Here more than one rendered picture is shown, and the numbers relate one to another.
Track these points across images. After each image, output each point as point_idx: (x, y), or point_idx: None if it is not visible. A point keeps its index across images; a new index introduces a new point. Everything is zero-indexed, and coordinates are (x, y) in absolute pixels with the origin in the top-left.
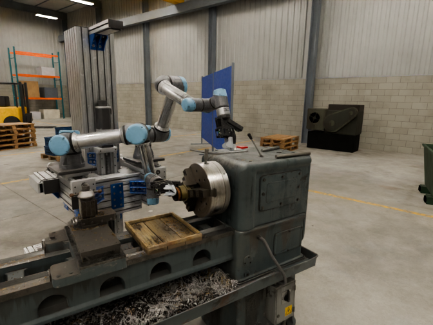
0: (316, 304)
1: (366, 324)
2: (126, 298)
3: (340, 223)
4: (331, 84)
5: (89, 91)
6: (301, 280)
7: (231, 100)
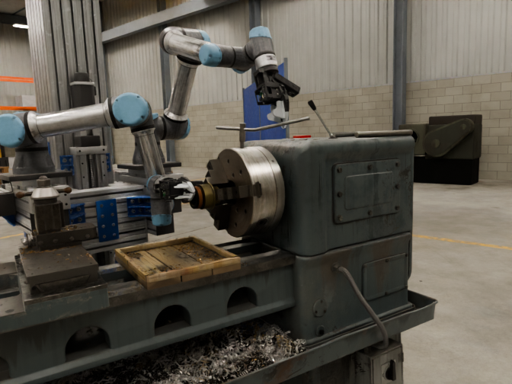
0: None
1: None
2: (118, 374)
3: (464, 276)
4: (430, 90)
5: (62, 59)
6: (411, 358)
7: None
